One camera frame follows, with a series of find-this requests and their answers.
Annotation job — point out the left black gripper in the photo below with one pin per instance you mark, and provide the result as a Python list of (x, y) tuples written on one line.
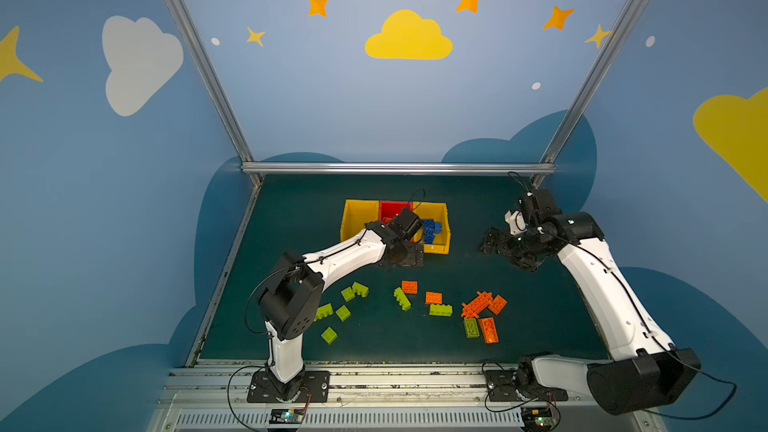
[(407, 255)]

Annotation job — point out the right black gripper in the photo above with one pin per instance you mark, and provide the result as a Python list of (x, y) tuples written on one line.
[(504, 241)]

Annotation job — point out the orange lego brick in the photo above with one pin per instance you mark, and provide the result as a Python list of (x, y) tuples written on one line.
[(409, 287), (433, 298)]

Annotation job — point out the small blue lego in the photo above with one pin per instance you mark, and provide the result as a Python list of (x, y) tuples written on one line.
[(428, 238)]

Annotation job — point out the large blue lego brick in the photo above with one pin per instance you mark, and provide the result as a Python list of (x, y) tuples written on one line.
[(432, 227)]

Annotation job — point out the orange square lego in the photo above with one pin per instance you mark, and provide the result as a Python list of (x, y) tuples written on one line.
[(497, 304)]

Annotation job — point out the orange lego plane piece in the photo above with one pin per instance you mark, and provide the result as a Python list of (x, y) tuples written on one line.
[(473, 309)]

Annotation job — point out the orange long lego bottom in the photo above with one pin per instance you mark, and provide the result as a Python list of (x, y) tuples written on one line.
[(489, 330)]

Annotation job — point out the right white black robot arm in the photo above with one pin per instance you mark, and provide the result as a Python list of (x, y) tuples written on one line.
[(645, 369)]

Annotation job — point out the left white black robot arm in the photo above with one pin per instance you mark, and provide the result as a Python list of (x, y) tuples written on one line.
[(290, 296)]

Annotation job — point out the green long lego centre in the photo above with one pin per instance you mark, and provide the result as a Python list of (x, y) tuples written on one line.
[(401, 299)]

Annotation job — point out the red middle bin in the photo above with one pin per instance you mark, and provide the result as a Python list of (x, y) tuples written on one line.
[(388, 210)]

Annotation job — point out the green lego beside orange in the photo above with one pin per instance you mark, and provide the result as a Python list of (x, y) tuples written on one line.
[(360, 289)]

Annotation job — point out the left yellow bin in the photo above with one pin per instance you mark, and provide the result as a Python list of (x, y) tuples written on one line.
[(356, 214)]

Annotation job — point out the yellow bin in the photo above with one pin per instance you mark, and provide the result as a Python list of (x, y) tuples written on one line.
[(356, 214), (438, 213)]

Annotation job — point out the right yellow bin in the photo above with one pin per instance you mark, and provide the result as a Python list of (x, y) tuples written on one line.
[(438, 213)]

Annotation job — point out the green small lego upper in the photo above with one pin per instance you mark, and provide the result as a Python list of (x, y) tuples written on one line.
[(348, 294)]

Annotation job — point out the green small lego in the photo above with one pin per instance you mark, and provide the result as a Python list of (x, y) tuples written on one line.
[(343, 313), (348, 294), (329, 335)]

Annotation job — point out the green lego flat centre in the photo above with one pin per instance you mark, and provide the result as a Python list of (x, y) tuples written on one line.
[(440, 310)]

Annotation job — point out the green small lego middle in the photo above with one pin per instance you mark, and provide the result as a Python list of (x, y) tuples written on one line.
[(343, 313)]

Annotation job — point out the green lego far left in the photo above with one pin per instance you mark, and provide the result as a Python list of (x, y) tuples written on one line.
[(324, 311)]

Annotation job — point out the green lego upside down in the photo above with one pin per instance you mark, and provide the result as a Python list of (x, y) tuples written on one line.
[(471, 328)]

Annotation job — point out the green small lego bottom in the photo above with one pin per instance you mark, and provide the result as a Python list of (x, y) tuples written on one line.
[(329, 335)]

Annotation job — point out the right controller board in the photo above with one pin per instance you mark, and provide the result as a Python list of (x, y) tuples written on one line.
[(537, 419)]

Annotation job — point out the controller board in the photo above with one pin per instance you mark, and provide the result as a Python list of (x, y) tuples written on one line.
[(294, 417), (537, 419)]

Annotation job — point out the left controller board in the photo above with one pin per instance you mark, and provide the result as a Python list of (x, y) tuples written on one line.
[(294, 417)]

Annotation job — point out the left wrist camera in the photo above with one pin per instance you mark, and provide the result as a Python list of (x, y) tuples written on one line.
[(406, 224)]

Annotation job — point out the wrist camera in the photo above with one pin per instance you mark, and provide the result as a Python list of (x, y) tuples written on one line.
[(532, 208), (406, 224)]

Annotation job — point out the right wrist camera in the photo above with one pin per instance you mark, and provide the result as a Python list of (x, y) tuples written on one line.
[(532, 208)]

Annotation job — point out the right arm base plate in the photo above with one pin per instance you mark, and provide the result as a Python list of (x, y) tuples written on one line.
[(509, 386)]

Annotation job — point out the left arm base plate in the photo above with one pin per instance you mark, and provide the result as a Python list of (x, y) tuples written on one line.
[(307, 385)]

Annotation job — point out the horizontal aluminium frame bar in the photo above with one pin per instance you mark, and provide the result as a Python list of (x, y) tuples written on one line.
[(447, 169)]

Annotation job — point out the front aluminium rail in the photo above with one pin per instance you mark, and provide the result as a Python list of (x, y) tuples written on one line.
[(212, 396)]

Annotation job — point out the right aluminium frame post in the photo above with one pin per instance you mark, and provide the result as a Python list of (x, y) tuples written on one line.
[(622, 27)]

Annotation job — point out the aluminium frame post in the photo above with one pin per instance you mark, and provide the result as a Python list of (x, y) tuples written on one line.
[(622, 27), (196, 48)]

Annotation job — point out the left aluminium frame post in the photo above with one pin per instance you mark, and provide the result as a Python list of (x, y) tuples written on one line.
[(196, 48)]

